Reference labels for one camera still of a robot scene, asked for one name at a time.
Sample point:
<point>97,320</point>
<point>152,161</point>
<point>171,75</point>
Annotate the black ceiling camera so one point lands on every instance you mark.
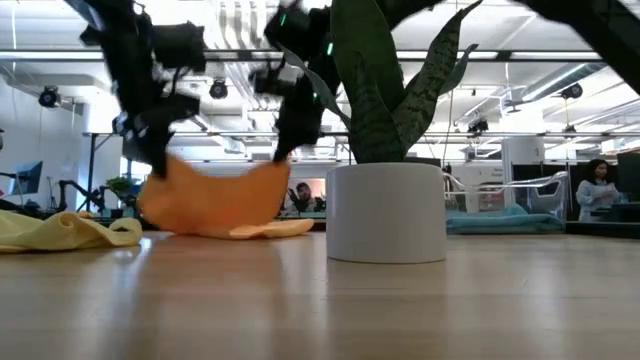
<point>571,91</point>
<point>49,97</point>
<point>218,90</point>

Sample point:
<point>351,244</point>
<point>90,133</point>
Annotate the snake plant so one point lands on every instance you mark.
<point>385,215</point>

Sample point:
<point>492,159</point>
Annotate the black background workstation frame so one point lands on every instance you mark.
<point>90,170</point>

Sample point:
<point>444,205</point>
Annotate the black aluminium table frame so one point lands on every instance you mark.
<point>600,229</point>

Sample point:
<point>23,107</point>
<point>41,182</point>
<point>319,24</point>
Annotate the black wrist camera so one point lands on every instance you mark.
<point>272,80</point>
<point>182,106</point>

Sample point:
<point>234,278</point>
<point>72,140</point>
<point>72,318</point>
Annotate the orange microfiber towel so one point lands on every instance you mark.
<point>210,200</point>

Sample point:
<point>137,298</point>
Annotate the clear plastic bin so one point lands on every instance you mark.
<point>550,192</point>

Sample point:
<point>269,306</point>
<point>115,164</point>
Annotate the black screen panel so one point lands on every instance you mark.
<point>629,175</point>

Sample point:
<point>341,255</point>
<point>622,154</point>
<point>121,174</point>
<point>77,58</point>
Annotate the black background robot arm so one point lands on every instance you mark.
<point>80,192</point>

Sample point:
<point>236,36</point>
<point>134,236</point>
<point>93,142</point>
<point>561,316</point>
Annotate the tilted computer monitor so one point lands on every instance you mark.
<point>29,177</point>

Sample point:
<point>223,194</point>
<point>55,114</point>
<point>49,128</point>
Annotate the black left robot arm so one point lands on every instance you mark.
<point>115,40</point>

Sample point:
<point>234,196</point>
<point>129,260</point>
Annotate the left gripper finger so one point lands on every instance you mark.
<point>156,155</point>
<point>168,147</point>

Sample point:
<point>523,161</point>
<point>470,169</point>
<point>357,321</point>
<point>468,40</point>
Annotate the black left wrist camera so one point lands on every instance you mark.
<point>182,106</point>

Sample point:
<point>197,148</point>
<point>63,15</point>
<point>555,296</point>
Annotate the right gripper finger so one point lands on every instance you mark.
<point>300,142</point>
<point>281,145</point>

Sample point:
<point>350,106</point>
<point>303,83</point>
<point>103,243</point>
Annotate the blue microfiber towel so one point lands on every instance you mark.
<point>500,222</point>

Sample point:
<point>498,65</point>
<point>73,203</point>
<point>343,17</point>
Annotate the small green background plant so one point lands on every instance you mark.
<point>120,186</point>

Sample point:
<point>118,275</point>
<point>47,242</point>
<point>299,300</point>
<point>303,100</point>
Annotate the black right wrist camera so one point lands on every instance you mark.
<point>272,80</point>

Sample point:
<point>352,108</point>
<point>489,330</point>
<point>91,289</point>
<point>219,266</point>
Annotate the yellow microfiber towel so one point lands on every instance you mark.
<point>60,232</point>

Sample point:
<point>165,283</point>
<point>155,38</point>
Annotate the person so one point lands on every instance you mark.
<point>304,197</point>
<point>597,192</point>

